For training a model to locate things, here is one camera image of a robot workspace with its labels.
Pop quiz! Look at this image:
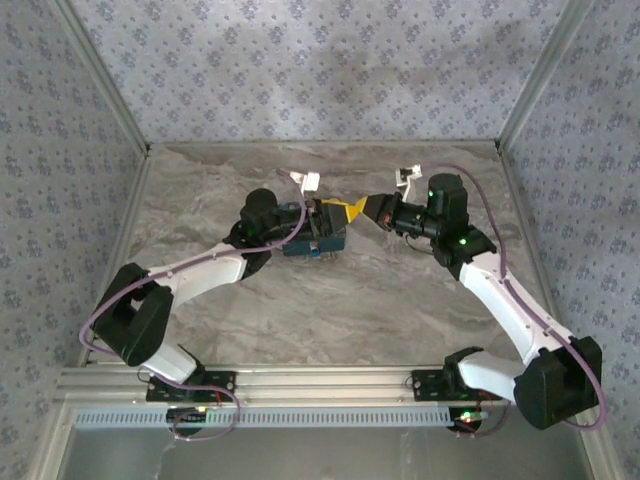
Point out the aluminium table side rail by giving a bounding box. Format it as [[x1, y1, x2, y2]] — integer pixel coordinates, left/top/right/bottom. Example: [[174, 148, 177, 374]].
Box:
[[77, 153, 152, 367], [498, 149, 572, 365]]

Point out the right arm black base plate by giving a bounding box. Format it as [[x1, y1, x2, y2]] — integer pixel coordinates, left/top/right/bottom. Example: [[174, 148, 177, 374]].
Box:
[[412, 368, 504, 402]]

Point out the grey slotted cable duct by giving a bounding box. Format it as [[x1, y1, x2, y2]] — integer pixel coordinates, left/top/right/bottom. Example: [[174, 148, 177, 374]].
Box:
[[73, 405, 452, 430]]

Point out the aluminium mounting rail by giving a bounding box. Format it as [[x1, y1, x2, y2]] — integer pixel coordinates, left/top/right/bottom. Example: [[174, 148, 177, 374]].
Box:
[[54, 363, 599, 405]]

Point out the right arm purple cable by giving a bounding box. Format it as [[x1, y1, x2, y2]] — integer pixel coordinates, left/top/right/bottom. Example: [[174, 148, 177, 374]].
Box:
[[419, 162, 609, 440]]

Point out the blue starry night box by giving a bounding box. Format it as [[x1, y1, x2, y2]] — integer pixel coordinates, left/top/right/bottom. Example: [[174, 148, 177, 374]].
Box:
[[279, 198, 348, 259]]

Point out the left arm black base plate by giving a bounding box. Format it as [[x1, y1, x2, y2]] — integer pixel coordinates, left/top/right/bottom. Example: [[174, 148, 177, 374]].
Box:
[[146, 370, 237, 403]]

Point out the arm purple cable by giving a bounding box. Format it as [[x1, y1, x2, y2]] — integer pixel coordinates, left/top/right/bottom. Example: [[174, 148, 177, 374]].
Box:
[[419, 162, 609, 440], [79, 168, 307, 442]]

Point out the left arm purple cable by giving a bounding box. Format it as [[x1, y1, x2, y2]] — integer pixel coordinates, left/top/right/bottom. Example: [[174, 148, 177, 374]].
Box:
[[79, 168, 307, 442]]

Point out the aluminium frame post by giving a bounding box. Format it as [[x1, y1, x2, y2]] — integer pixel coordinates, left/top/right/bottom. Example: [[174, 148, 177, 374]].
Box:
[[495, 0, 597, 152], [49, 0, 152, 157]]

